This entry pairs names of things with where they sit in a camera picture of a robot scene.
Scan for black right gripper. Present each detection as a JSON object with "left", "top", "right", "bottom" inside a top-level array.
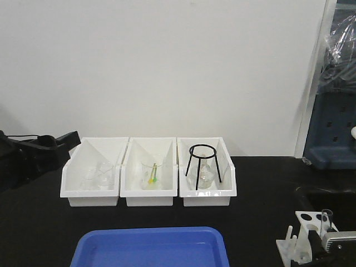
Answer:
[{"left": 16, "top": 131, "right": 81, "bottom": 175}]

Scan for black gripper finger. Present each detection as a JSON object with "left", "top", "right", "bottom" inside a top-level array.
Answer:
[{"left": 308, "top": 230, "right": 324, "bottom": 261}]

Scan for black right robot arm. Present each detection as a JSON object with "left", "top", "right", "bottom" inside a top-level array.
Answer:
[{"left": 1, "top": 131, "right": 81, "bottom": 192}]

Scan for white test tube rack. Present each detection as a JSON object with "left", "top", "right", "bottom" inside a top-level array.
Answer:
[{"left": 276, "top": 211, "right": 339, "bottom": 266}]

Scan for grey pegboard drying rack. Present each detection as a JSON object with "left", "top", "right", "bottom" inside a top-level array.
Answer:
[{"left": 303, "top": 92, "right": 355, "bottom": 170}]

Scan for left white storage bin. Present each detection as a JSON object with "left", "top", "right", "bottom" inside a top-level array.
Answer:
[{"left": 60, "top": 137, "right": 129, "bottom": 207}]

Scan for white storage bin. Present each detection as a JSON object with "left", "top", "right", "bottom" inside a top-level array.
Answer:
[
  {"left": 177, "top": 137, "right": 238, "bottom": 207},
  {"left": 120, "top": 137, "right": 178, "bottom": 207},
  {"left": 60, "top": 137, "right": 129, "bottom": 207}
]

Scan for glassware in left bin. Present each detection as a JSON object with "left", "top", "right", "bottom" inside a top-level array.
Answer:
[{"left": 80, "top": 162, "right": 114, "bottom": 191}]

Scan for black lab sink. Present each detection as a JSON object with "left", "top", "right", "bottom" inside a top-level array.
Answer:
[{"left": 294, "top": 186, "right": 355, "bottom": 231}]

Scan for middle white storage bin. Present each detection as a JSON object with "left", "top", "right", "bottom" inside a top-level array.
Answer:
[{"left": 120, "top": 137, "right": 178, "bottom": 207}]

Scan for glass beaker in middle bin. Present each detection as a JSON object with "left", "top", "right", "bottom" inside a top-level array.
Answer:
[{"left": 141, "top": 162, "right": 162, "bottom": 190}]

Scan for yellow green stirring sticks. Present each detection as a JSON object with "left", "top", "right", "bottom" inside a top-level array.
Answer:
[{"left": 148, "top": 163, "right": 157, "bottom": 184}]

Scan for blue plastic tray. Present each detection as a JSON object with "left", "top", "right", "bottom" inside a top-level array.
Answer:
[{"left": 70, "top": 226, "right": 230, "bottom": 266}]

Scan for glass alcohol lamp flask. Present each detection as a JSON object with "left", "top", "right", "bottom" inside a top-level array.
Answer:
[{"left": 187, "top": 157, "right": 214, "bottom": 190}]

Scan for right white storage bin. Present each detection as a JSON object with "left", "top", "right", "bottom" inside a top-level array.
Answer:
[{"left": 177, "top": 137, "right": 238, "bottom": 207}]

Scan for clear plastic bag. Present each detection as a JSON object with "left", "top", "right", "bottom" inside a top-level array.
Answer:
[{"left": 317, "top": 1, "right": 355, "bottom": 95}]

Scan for black wire tripod stand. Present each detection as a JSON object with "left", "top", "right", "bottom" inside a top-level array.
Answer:
[{"left": 185, "top": 144, "right": 223, "bottom": 191}]

